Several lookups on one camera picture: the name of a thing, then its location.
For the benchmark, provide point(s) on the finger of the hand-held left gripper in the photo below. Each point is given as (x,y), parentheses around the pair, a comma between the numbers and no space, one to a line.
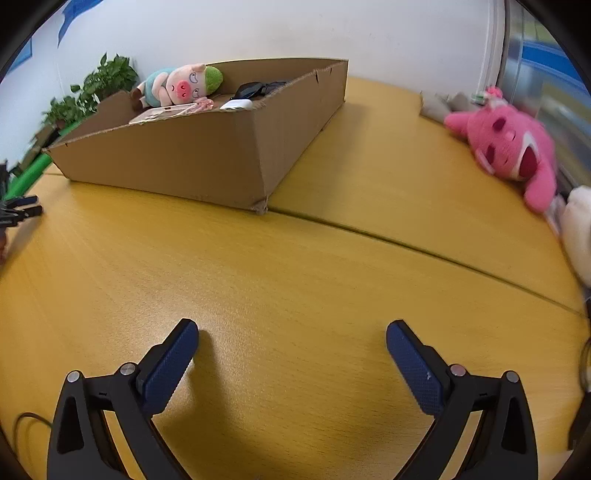
(23,214)
(21,201)

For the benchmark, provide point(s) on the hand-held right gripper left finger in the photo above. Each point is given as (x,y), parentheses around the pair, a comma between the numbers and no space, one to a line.
(168,369)

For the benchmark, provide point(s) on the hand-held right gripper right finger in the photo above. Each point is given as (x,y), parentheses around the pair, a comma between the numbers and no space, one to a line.
(415,369)

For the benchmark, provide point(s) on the brown cardboard box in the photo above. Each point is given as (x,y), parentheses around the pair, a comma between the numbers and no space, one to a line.
(184,157)

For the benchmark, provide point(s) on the green pole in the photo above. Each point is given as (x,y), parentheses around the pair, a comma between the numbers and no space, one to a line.
(27,177)

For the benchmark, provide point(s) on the small green potted plant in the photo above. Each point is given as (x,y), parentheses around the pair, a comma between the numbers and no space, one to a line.
(62,110)

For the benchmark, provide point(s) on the large green potted plant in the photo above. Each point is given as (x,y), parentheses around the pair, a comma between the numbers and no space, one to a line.
(108,76)

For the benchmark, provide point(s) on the clear phone case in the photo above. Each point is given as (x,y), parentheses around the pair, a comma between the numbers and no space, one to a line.
(159,113)

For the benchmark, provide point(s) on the pig plush toy teal shirt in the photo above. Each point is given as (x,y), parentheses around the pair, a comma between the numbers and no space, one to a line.
(178,85)

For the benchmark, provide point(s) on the white plush toy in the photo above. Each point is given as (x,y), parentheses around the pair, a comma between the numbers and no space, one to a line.
(577,221)

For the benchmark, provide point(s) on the white rounded gadget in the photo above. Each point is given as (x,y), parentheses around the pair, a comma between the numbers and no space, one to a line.
(236,104)

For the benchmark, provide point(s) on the pink plush toy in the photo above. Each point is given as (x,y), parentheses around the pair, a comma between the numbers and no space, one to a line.
(503,134)

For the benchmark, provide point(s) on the black rounded object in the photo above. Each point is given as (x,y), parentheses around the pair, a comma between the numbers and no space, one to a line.
(249,89)

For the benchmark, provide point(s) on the grey cloth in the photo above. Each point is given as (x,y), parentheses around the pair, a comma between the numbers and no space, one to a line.
(438,108)

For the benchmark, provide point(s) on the glass door with blue stripe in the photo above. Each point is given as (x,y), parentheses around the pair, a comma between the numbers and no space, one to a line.
(540,69)

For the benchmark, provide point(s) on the blue wall decal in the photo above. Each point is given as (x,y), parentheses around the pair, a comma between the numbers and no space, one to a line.
(76,18)

